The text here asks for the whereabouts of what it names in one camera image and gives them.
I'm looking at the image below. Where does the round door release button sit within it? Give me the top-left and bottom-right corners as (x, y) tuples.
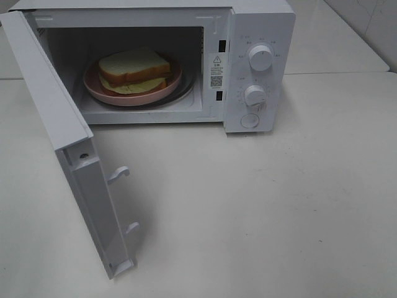
(240, 114), (259, 129)

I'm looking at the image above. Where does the pink round plate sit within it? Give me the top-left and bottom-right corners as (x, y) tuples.
(84, 56), (184, 107)

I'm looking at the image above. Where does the lower white timer knob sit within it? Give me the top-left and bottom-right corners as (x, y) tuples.
(244, 85), (266, 106)

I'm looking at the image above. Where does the white microwave oven body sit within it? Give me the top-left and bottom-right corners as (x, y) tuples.
(1, 1), (295, 133)

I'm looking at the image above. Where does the white microwave door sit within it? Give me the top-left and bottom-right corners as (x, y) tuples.
(1, 11), (138, 279)

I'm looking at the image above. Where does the upper white power knob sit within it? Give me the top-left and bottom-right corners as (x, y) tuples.
(248, 43), (274, 71)

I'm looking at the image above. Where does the toast sandwich with lettuce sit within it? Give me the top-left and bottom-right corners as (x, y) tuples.
(98, 47), (172, 95)

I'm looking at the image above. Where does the glass microwave turntable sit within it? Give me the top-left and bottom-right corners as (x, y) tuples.
(86, 74), (195, 110)

